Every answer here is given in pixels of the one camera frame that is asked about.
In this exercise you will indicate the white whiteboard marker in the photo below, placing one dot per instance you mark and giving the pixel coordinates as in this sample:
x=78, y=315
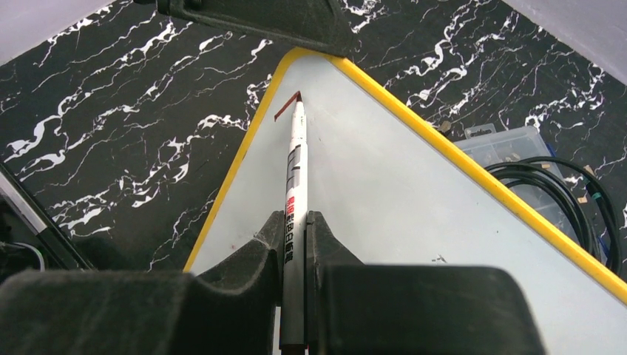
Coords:
x=292, y=334

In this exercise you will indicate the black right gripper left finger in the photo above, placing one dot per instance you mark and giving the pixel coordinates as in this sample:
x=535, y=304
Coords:
x=228, y=309

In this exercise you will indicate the yellow framed whiteboard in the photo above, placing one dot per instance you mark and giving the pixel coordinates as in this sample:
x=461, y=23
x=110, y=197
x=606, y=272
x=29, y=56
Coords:
x=396, y=191

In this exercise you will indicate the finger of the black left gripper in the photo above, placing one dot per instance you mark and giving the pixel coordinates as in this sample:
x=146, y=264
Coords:
x=317, y=25

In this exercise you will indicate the clear plastic screw box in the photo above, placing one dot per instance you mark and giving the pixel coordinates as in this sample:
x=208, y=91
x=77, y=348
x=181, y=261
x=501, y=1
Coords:
x=488, y=148

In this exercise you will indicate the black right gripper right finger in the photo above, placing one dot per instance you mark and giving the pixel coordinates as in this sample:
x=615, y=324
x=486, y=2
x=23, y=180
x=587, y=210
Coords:
x=358, y=308

